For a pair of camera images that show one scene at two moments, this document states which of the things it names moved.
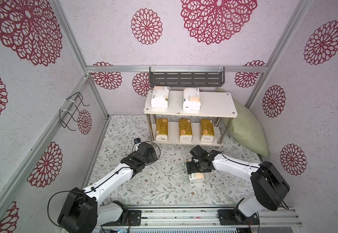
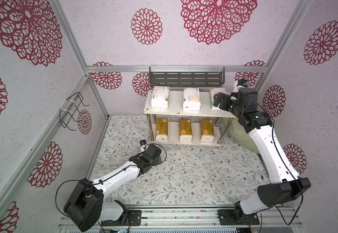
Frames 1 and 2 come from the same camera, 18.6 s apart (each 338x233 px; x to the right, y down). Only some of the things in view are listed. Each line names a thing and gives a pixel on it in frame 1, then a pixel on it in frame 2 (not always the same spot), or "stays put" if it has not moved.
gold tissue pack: [185, 130] stays put
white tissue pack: [191, 99] stays put
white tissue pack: [196, 176] -> [213, 91]
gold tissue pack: [207, 130] stays put
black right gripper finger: [189, 168] -> [222, 99]
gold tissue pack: [161, 130] stays put
